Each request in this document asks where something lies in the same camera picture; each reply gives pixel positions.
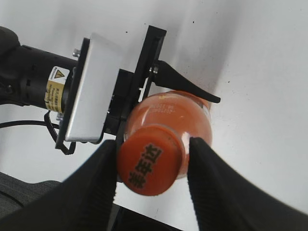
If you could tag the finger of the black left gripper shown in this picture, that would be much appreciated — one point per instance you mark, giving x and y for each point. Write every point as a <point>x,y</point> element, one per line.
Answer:
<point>168,77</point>
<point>120,134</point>

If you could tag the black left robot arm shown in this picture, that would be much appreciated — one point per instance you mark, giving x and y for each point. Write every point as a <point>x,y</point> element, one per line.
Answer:
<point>30,76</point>

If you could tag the orange Mirinda soda bottle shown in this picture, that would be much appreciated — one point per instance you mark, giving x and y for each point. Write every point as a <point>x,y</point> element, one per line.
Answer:
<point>183,113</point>

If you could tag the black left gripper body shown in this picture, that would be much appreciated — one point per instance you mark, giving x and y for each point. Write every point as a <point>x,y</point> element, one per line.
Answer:
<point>128,84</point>

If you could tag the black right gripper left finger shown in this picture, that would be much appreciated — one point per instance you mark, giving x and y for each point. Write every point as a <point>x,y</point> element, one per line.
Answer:
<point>83,202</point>

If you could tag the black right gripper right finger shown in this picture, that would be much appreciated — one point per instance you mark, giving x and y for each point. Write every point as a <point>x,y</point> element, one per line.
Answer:
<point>223,200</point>

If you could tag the orange bottle cap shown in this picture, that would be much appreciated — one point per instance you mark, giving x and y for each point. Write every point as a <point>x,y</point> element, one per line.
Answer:
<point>149,161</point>

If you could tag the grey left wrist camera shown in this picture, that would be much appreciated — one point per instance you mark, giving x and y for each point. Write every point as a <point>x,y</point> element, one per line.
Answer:
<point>91,91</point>

